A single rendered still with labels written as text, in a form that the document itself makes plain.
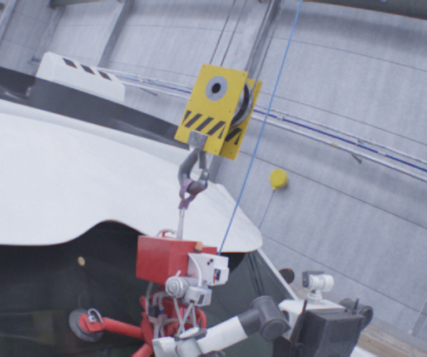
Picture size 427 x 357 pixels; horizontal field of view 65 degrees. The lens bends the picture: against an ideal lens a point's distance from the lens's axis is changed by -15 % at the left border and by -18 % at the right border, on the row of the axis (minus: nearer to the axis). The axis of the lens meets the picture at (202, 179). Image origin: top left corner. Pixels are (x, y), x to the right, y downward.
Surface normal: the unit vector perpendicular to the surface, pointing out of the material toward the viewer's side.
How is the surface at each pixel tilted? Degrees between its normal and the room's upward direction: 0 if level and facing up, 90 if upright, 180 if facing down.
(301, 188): 90
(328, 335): 78
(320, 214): 90
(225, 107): 90
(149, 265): 90
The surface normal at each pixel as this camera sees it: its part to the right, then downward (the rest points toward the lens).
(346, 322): 0.36, 0.01
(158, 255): -0.62, -0.14
